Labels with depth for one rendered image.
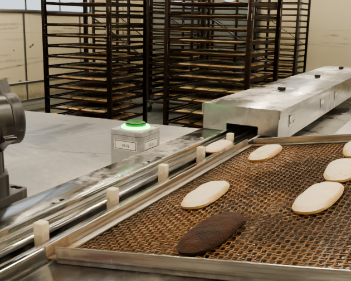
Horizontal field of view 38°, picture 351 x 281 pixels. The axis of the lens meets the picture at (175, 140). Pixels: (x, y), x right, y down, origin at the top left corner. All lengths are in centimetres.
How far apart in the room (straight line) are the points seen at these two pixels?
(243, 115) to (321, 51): 668
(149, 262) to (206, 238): 6
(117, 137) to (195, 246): 56
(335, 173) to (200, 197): 16
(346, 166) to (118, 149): 48
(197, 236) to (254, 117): 68
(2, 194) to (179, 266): 45
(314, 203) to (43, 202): 35
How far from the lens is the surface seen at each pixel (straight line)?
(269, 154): 76
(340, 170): 61
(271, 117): 108
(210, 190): 57
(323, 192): 52
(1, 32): 653
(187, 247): 42
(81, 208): 69
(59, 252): 46
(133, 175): 80
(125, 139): 95
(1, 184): 79
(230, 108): 111
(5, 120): 74
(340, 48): 770
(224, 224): 46
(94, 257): 44
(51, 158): 106
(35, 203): 68
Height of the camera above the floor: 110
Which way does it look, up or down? 13 degrees down
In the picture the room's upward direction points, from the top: 1 degrees clockwise
